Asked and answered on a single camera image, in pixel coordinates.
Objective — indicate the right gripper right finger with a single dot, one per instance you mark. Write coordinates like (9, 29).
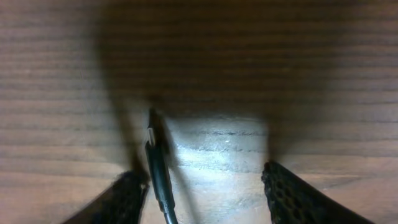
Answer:
(292, 200)

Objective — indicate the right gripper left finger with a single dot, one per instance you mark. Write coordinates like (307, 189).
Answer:
(122, 203)

